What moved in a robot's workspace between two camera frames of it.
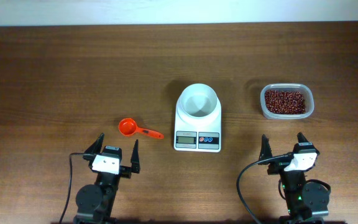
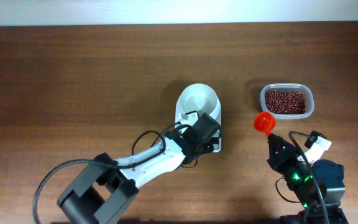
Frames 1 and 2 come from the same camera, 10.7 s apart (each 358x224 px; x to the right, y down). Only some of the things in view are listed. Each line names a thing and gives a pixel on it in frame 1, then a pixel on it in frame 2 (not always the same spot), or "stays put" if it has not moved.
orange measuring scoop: (128, 127) to (265, 121)
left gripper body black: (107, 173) to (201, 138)
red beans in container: (284, 102) stays put
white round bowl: (198, 101) stays put
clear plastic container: (287, 101) stays put
